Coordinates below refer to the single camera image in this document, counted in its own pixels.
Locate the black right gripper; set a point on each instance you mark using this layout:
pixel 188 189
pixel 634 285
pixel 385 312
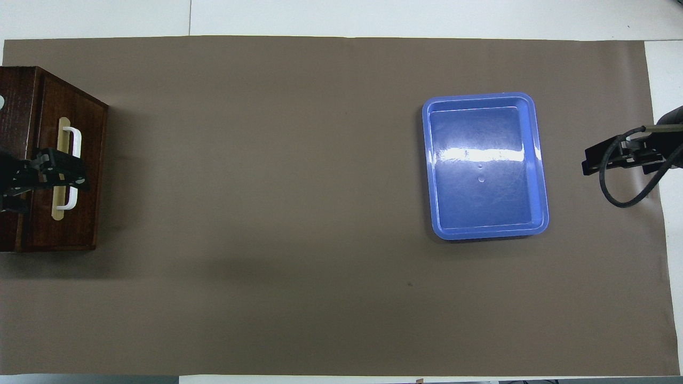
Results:
pixel 648 152

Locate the wooden drawer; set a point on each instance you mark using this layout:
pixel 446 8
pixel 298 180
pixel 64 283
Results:
pixel 88 213

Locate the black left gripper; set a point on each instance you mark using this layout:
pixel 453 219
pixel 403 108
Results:
pixel 16 181

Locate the brown table mat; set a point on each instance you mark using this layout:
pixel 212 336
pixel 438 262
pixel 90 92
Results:
pixel 293 213

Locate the blue plastic tray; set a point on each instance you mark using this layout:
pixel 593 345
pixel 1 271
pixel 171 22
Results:
pixel 483 176

